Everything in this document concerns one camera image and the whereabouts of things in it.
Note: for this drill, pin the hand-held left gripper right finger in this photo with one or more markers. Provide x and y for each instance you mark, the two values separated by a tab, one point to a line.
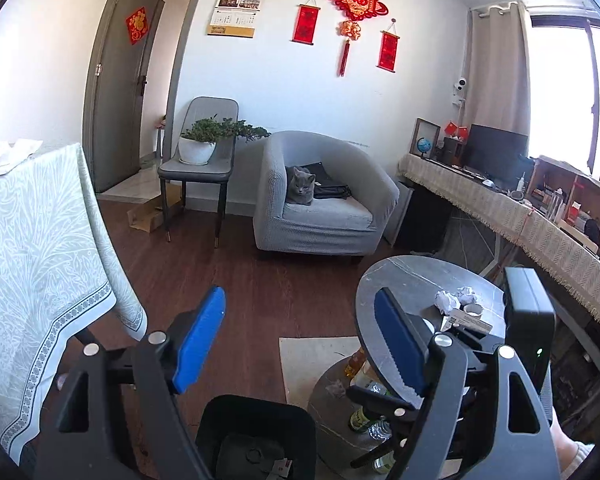
399	345

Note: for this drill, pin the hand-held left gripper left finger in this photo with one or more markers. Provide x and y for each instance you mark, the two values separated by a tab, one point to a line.
200	342

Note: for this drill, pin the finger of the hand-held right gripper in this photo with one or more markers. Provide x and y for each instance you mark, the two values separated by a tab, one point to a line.
380	400
472	347

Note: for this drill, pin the small white carton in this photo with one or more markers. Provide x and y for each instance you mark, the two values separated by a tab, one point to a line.
467	322

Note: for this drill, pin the white paper ball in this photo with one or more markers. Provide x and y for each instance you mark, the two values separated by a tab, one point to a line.
467	294
445	301

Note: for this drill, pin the black trash bin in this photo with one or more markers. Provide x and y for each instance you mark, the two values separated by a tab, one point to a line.
255	425

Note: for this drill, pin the person's right forearm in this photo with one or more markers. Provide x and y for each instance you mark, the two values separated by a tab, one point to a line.
567	447

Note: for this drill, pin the clear glass bottle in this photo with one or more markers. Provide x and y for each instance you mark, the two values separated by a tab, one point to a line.
372	382

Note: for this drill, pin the green bottle with yellow label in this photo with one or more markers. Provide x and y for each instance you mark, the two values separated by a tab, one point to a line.
362	420

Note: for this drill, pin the clear plastic water bottle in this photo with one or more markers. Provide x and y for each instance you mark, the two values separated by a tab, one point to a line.
381	430

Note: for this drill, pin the amber glass bottle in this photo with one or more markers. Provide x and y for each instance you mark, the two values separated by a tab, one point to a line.
355	364

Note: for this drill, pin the crumpled white tissue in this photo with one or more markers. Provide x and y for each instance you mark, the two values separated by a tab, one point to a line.
336	389

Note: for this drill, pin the green glass bottle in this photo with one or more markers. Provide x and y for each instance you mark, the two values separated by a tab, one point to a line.
384	462

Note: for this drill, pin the dark marble round table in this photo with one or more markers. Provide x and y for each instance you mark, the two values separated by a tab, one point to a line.
420	275

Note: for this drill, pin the desk with lace cloth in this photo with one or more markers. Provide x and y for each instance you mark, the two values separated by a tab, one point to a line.
530	220

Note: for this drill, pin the flat cardboard box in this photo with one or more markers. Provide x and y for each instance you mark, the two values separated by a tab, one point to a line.
147	217

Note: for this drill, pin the wooden desktop shelf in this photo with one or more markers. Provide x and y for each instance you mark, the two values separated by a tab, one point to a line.
570	180

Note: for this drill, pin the grey armchair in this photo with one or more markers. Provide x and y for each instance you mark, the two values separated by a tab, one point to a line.
330	210

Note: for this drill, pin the black computer monitor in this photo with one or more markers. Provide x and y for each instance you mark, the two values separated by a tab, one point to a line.
495	152

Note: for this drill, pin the grey dining chair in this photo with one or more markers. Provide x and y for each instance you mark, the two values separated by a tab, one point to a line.
200	170

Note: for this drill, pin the black bag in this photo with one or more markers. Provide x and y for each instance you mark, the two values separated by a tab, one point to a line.
330	182

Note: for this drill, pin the grey cat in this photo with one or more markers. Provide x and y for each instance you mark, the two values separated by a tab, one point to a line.
300	187

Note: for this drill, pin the leaf patterned tablecloth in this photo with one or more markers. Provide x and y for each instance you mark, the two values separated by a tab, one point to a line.
35	260

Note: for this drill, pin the dark brown speaker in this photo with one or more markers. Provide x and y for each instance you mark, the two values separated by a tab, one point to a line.
451	151

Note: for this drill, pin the potted plant in white pot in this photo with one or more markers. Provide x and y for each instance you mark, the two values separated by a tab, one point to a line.
197	149

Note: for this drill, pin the small blue globe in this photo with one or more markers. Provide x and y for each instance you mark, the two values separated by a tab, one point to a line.
423	146

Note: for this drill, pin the small red flags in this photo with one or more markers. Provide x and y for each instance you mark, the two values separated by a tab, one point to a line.
457	130

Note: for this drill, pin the window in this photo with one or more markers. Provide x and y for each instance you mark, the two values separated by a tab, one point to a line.
560	95

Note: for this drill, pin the grey door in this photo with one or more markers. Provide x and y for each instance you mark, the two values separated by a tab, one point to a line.
115	110

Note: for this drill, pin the beige curtain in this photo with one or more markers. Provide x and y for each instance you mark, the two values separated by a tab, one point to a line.
495	70

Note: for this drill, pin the white cloth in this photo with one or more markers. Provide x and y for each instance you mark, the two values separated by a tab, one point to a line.
5	155

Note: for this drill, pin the red hanging scroll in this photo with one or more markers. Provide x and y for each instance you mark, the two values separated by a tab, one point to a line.
388	50
306	22

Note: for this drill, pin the red diamond door decoration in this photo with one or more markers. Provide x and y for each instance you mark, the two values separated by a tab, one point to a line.
136	25

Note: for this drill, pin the wooden picture frame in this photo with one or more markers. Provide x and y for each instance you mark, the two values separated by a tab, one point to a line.
427	127

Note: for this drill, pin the white security camera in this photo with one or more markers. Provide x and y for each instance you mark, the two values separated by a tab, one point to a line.
460	85

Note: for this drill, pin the wall calendar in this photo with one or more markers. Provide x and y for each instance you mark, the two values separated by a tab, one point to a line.
235	12

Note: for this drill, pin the red knot wall ornament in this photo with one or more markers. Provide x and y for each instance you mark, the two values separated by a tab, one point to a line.
356	2

